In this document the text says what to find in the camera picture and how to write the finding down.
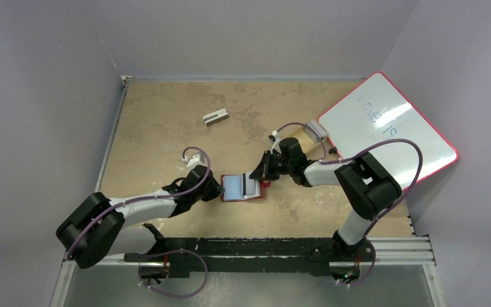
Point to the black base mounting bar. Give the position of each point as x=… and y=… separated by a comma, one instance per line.
x=177, y=257

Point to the stack of white cards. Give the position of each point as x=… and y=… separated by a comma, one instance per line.
x=315, y=131

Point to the red card holder wallet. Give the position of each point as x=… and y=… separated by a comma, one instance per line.
x=232, y=188

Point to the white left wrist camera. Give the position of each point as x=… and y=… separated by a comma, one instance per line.
x=198, y=159

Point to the pink-framed whiteboard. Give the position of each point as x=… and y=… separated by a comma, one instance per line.
x=377, y=111

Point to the beige oval tray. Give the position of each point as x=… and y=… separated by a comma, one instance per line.
x=305, y=142

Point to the white grey card reader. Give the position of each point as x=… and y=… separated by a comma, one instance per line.
x=215, y=117

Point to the aluminium table frame rail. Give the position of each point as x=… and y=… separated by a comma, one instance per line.
x=158, y=120

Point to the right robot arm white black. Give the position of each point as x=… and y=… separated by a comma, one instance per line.
x=368, y=186

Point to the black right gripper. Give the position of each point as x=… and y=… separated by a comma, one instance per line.
x=266, y=165

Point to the white credit card black stripe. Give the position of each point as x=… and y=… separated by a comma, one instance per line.
x=251, y=188

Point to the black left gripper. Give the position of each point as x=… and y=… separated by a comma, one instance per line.
x=216, y=190

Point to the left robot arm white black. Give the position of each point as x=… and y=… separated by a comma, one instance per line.
x=89, y=232

